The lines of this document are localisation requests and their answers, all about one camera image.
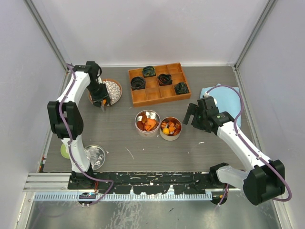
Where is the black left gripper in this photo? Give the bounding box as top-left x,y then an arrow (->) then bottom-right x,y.
86,81 -> 110,109

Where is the red sausage piece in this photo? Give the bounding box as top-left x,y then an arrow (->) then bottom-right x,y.
174,123 -> 182,135

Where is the striped bacon cube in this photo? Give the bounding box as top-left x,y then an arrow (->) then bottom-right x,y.
160,122 -> 167,128

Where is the orange shrimp piece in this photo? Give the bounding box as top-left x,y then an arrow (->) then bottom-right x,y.
144,118 -> 159,132

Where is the tall pink lunch tin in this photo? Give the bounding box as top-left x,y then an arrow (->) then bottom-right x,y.
134,110 -> 161,137

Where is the brown fried cutlet piece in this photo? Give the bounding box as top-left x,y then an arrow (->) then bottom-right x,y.
142,114 -> 147,124

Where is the brown meat piece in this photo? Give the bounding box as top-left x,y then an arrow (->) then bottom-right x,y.
137,121 -> 144,131

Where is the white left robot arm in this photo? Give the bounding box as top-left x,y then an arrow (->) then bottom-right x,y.
47,61 -> 111,189

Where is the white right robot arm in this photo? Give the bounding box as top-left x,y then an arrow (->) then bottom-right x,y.
183,96 -> 288,206

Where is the short pink lunch tin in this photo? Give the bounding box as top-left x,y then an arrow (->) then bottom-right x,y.
159,117 -> 182,141

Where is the brown patterned food plate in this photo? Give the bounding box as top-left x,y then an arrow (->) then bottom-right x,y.
88,77 -> 122,107

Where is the dark seaweed roll right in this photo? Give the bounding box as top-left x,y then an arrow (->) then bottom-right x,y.
174,82 -> 189,95

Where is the folded light blue cloth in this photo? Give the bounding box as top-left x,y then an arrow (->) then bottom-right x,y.
209,86 -> 241,118

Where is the dark seaweed roll centre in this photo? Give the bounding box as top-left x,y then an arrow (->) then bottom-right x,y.
157,73 -> 173,86

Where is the wooden compartment tray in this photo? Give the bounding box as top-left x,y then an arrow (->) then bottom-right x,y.
131,62 -> 192,107

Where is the dark seaweed roll back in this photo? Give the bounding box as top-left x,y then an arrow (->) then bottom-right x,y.
142,65 -> 156,78

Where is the round metal lid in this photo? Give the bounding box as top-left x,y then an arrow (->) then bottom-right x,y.
84,145 -> 106,170

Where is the green object behind lid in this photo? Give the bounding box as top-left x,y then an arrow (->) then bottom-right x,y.
60,144 -> 70,159

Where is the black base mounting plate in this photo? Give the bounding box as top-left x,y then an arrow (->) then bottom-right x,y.
68,172 -> 225,195

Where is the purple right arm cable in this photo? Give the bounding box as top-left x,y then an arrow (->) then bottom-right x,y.
204,85 -> 293,203

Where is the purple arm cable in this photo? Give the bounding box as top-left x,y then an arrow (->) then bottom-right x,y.
204,85 -> 293,203
58,63 -> 115,206

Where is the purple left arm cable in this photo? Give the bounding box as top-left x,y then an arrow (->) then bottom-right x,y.
58,63 -> 115,206

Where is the aluminium frame rail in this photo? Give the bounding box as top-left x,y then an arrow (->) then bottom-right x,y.
23,173 -> 70,192

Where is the white slotted cable duct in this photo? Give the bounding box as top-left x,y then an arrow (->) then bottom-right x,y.
33,191 -> 213,201

